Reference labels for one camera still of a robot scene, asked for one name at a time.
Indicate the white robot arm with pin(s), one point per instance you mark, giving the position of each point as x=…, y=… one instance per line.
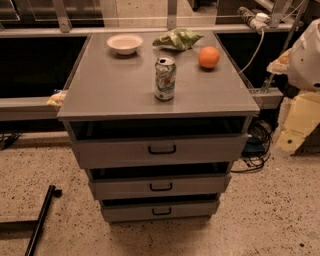
x=301, y=63

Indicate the grey drawer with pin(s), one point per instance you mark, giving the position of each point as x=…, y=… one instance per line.
x=141, y=212
x=161, y=151
x=109, y=189

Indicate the green chip bag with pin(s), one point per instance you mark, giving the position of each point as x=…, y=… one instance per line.
x=179, y=39

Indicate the grey drawer cabinet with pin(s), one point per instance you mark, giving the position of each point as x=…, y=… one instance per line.
x=111, y=97

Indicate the black metal bar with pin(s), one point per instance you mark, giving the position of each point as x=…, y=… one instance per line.
x=35, y=237

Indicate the yellow snack bag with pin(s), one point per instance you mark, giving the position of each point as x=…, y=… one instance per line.
x=57, y=98

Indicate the green white soda can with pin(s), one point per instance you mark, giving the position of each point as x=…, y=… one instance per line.
x=165, y=69

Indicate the middle grey drawer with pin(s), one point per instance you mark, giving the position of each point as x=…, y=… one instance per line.
x=109, y=189

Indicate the white power strip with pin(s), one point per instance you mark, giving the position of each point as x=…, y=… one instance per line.
x=257, y=22

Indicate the orange fruit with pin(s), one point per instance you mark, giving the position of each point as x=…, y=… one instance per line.
x=208, y=57

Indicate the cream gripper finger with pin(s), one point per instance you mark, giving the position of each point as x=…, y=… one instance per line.
x=298, y=118

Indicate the bottom grey drawer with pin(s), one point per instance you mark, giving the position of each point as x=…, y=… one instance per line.
x=141, y=212

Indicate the top grey drawer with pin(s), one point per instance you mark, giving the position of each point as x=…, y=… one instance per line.
x=161, y=151

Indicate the white ceramic bowl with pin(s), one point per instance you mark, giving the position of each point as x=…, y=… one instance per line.
x=125, y=44

